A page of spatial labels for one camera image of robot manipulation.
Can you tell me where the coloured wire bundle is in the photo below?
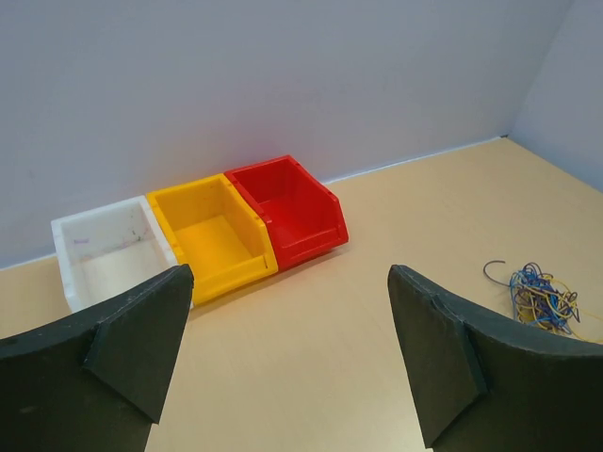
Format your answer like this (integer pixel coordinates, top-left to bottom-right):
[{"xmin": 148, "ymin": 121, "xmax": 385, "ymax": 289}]
[{"xmin": 482, "ymin": 260, "xmax": 603, "ymax": 344}]

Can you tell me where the red plastic bin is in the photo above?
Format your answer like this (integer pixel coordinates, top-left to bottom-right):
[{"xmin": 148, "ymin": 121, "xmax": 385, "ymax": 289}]
[{"xmin": 224, "ymin": 155, "xmax": 349, "ymax": 271}]

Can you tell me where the white plastic bin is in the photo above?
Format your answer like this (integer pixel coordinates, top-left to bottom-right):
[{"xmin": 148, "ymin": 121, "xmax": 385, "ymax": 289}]
[{"xmin": 51, "ymin": 196, "xmax": 178, "ymax": 313}]

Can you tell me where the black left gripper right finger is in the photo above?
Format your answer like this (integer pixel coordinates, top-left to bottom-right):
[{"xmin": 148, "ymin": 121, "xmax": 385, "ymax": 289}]
[{"xmin": 387, "ymin": 265, "xmax": 602, "ymax": 451}]

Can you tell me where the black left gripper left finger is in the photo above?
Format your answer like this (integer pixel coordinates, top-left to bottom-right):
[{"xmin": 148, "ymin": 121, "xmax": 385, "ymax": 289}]
[{"xmin": 1, "ymin": 265, "xmax": 194, "ymax": 451}]

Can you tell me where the yellow plastic bin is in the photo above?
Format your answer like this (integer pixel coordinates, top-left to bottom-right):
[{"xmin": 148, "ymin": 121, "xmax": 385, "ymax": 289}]
[{"xmin": 146, "ymin": 173, "xmax": 278, "ymax": 306}]

